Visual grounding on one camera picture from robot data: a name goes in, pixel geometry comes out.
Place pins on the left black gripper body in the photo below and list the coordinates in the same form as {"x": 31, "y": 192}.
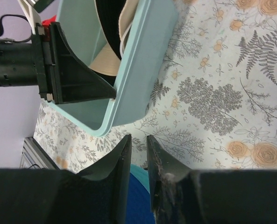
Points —
{"x": 25, "y": 64}

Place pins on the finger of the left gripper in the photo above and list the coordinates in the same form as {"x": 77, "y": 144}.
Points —
{"x": 72, "y": 81}

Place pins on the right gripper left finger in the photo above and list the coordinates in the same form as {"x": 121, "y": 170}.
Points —
{"x": 95, "y": 195}

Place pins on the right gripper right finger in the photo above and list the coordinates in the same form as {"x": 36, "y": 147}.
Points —
{"x": 180, "y": 195}

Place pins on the dark blue bucket hat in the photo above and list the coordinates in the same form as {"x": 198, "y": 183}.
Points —
{"x": 138, "y": 204}

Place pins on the teal bucket hat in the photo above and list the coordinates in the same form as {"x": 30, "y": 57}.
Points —
{"x": 141, "y": 175}

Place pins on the red cloth hat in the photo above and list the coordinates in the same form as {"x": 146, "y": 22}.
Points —
{"x": 47, "y": 22}

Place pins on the black beige cap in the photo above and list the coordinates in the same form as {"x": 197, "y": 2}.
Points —
{"x": 116, "y": 18}

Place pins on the light teal plastic bin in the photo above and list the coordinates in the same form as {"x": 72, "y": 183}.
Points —
{"x": 148, "y": 40}

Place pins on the floral table mat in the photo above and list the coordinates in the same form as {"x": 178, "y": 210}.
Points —
{"x": 214, "y": 104}

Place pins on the aluminium front rail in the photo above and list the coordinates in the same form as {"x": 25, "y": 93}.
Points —
{"x": 34, "y": 157}

